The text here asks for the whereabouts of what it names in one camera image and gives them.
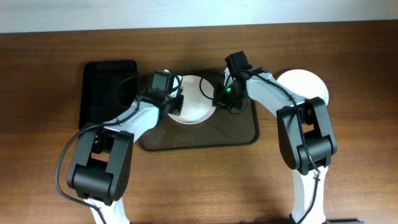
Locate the brown serving tray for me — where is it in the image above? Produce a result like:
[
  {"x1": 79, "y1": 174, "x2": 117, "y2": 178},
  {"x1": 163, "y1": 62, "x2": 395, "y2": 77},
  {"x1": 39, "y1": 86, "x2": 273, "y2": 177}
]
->
[{"x1": 137, "y1": 70, "x2": 261, "y2": 152}]

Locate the pink plate with sauce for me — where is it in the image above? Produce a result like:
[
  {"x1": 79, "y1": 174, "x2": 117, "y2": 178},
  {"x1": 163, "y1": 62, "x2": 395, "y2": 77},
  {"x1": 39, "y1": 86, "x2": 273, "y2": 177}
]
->
[{"x1": 169, "y1": 75, "x2": 216, "y2": 124}]

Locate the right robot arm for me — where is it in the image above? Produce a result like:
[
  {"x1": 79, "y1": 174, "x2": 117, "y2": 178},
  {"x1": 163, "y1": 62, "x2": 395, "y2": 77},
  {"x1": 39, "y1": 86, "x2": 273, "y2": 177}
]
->
[{"x1": 223, "y1": 66, "x2": 337, "y2": 223}]

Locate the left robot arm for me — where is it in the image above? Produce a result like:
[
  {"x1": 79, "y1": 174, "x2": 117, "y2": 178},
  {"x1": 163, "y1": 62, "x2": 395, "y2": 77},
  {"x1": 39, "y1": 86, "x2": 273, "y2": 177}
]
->
[{"x1": 64, "y1": 90, "x2": 184, "y2": 223}]

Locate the black tray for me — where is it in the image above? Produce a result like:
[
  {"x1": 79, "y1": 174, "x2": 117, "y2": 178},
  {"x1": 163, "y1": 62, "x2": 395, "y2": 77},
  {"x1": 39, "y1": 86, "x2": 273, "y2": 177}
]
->
[{"x1": 78, "y1": 60, "x2": 138, "y2": 129}]

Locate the dark object at bottom edge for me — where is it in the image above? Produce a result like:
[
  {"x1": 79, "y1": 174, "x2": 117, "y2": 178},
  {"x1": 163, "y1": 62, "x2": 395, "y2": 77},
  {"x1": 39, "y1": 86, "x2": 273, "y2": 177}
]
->
[{"x1": 324, "y1": 220, "x2": 365, "y2": 224}]

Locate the white plate with sauce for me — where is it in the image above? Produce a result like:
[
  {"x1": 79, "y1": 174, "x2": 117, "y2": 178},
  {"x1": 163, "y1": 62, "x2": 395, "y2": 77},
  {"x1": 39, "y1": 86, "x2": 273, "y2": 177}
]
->
[{"x1": 277, "y1": 69, "x2": 330, "y2": 105}]

